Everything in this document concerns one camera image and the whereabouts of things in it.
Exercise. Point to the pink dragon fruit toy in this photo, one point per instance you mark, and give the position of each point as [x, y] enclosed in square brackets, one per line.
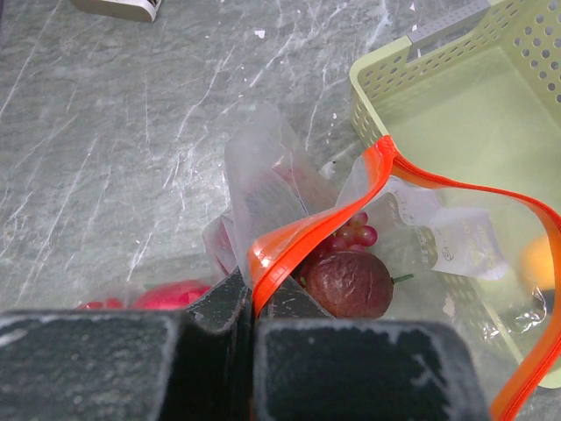
[171, 296]

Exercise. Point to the dark brown passion fruit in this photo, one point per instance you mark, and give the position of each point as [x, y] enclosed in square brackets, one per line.
[352, 284]

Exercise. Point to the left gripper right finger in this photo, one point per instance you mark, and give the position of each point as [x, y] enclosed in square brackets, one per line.
[308, 365]

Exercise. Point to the pale green plastic basket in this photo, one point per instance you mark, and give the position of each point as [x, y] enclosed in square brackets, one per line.
[474, 97]

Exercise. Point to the orange fruit toy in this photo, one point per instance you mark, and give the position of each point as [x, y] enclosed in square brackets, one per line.
[536, 265]

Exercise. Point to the small white grey block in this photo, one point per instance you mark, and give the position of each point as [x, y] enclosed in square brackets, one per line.
[144, 11]

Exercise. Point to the purple grape bunch toy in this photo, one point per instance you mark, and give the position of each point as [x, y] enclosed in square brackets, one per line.
[355, 235]

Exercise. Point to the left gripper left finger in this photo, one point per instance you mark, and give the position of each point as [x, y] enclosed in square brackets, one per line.
[191, 364]

